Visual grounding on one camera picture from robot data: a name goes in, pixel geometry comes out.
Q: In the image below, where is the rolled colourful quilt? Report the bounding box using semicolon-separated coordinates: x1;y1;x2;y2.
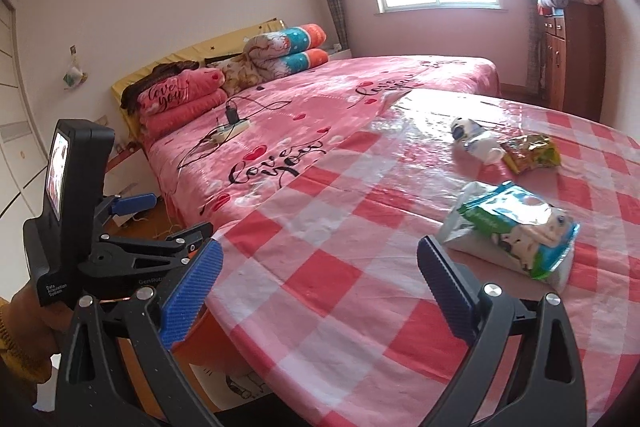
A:
253;49;329;81
243;24;326;61

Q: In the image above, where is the brown wooden cabinet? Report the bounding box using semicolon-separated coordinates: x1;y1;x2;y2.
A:
544;2;606;121

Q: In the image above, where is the red white checkered tablecloth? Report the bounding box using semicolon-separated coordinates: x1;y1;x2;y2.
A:
205;89;640;427

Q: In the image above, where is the black charger cable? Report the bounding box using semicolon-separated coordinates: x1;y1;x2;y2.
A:
177;95;294;170

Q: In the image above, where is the yellow headboard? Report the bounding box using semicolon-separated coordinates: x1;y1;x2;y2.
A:
112;18;286;104

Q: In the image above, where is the hanging bag on wall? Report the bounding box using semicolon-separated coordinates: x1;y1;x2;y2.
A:
63;46;88;90

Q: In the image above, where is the yellow green oatmeal bag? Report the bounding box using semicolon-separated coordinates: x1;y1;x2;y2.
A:
500;134;561;174

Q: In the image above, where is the blue green cow bag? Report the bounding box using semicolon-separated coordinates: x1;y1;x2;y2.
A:
458;181;579;281

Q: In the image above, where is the pink love you bedspread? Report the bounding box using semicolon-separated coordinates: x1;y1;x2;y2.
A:
146;55;500;230

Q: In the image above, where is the white grey pouch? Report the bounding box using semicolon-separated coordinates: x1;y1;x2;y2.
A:
436;181;580;291

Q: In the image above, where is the floral beige pillow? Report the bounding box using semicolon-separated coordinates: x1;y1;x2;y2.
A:
214;53;264;96

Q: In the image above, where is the lower rolled colourful quilt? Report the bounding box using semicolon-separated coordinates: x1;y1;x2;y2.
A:
253;49;329;81

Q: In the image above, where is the yellow sleeve forearm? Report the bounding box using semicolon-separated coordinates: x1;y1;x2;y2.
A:
1;294;58;385

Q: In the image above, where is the folded pink love blanket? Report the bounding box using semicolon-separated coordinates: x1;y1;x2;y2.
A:
137;67;227;143

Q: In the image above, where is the upper rolled colourful quilt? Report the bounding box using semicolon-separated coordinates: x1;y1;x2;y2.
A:
243;24;326;61

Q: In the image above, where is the small white blue bottle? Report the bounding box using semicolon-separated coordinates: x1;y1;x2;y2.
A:
450;118;506;165

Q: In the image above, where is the white power strip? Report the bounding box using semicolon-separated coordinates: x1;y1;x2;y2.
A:
208;119;250;145

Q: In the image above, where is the person's left hand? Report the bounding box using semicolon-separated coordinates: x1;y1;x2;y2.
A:
3;283;73;360

